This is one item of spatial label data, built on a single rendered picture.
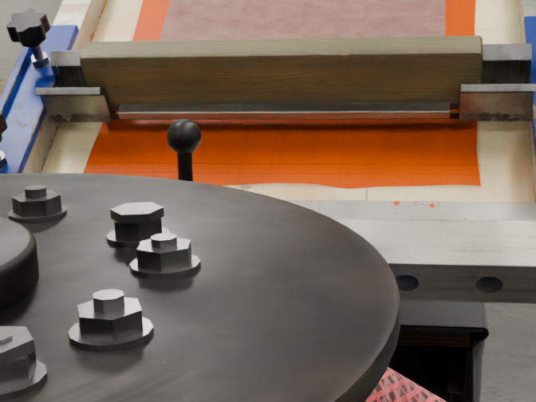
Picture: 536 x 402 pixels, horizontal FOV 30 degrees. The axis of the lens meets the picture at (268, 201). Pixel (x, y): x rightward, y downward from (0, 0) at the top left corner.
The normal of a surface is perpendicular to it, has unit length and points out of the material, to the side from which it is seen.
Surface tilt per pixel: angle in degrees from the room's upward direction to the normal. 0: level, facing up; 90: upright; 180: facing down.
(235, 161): 32
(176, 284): 0
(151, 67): 124
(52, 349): 0
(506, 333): 0
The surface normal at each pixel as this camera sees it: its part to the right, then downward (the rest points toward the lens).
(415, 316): -0.04, -0.97
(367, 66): -0.11, 0.75
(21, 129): -0.11, -0.69
